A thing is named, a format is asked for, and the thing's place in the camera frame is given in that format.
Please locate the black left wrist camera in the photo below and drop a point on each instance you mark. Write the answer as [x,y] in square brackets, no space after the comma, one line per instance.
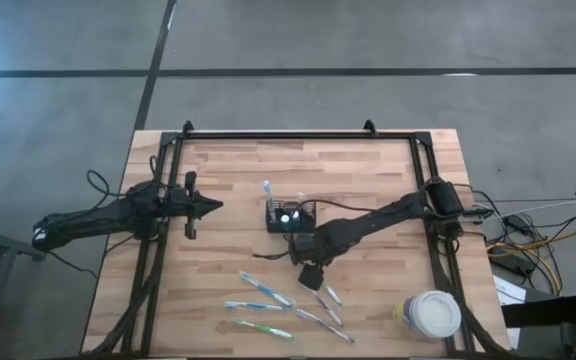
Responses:
[177,201]

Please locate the wipes canister white lid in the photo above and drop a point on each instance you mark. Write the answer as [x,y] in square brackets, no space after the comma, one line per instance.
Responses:
[433,314]

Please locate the green toothbrush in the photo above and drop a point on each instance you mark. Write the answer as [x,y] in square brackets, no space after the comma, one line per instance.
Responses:
[265,329]
[334,296]

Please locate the black power strip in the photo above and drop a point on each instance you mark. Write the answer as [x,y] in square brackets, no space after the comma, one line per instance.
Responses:
[515,262]

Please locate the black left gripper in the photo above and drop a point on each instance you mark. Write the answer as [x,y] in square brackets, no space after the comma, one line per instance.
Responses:
[191,227]

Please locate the white paper sheet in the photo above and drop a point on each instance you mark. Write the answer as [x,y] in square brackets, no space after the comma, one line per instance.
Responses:
[508,292]

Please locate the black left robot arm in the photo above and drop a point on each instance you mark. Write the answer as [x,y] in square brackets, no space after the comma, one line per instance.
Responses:
[93,222]

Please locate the purple toothbrush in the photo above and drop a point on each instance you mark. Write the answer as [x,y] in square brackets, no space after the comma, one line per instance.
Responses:
[328,310]
[325,325]

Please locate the black table frame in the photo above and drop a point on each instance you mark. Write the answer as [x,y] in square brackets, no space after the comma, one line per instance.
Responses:
[293,135]

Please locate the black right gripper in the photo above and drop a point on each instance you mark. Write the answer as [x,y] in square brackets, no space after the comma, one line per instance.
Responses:
[310,247]

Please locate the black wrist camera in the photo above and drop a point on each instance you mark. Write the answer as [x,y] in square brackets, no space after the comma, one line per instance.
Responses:
[177,201]
[311,277]

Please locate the teal mouthwash bottle white cap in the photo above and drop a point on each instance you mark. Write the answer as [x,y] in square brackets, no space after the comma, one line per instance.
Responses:
[295,215]
[285,219]

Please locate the grey metal stand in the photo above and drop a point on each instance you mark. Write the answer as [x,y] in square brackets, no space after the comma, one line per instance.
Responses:
[3,245]

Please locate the black flat bar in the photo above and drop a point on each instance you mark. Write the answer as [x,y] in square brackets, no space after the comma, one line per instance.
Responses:
[543,312]

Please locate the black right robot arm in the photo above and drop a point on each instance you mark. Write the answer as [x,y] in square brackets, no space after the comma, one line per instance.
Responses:
[378,220]

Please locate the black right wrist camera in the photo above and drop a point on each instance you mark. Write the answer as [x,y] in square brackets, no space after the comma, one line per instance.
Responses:
[311,277]

